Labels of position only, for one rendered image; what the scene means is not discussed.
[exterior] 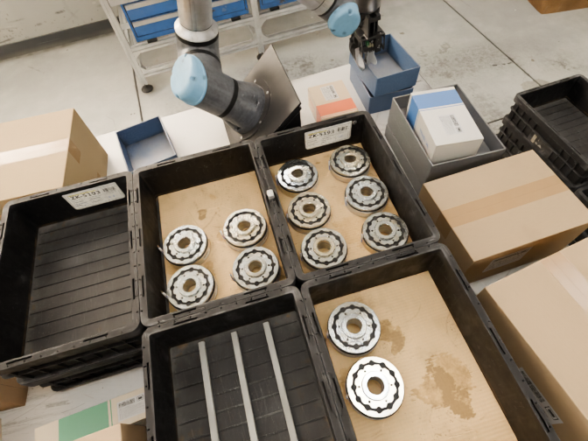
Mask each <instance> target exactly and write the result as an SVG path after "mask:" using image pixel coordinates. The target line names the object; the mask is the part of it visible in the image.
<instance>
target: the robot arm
mask: <svg viewBox="0 0 588 441"><path fill-rule="evenodd" d="M297 1H299V2H300V3H301V4H302V5H304V6H305V7H306V8H308V9H309V10H311V11H312V12H314V13H315V14H317V15H318V16H319V17H321V18H322V19H324V20H325V21H326V22H327V25H328V28H329V29H330V30H331V33H332V34H333V35H334V36H336V37H339V38H344V37H347V36H349V35H351V38H349V51H350V53H351V54H352V56H353V59H354V61H355V62H356V64H357V66H358V68H359V69H360V70H361V71H363V70H364V69H365V65H364V62H363V53H365V55H364V57H365V59H364V60H365V62H366V63H367V65H368V66H369V65H370V63H372V64H374V65H376V63H377V60H376V57H375V53H377V52H379V51H380V50H381V48H382V49H383V50H384V46H385V32H384V31H383V30H382V28H381V27H380V26H379V25H378V20H381V14H380V13H379V12H380V5H381V0H297ZM177 5H178V18H177V20H176V21H175V23H174V30H175V36H176V43H177V49H178V59H177V60H176V62H175V64H174V66H173V69H172V71H171V72H172V76H171V90H172V92H173V93H174V95H175V96H176V97H177V98H178V99H180V100H181V101H183V102H184V103H186V104H188V105H191V106H194V107H196V108H198V109H201V110H204V111H206V112H207V113H209V114H211V115H214V116H217V117H219V118H220V119H221V120H222V121H224V122H225V123H226V124H227V125H228V126H229V127H230V128H231V129H232V130H234V131H236V132H238V133H240V134H245V133H247V132H249V131H251V130H252V129H253V128H254V127H255V126H256V124H257V123H258V121H259V119H260V117H261V115H262V113H263V108H264V104H265V93H264V91H263V88H262V87H260V86H259V85H257V84H255V83H253V82H247V81H241V80H235V79H234V78H232V77H230V76H228V75H226V74H225V73H223V72H222V69H221V58H220V49H219V27H218V25H217V23H216V22H215V21H214V20H213V12H212V0H177ZM382 37H383V43H382Z"/></svg>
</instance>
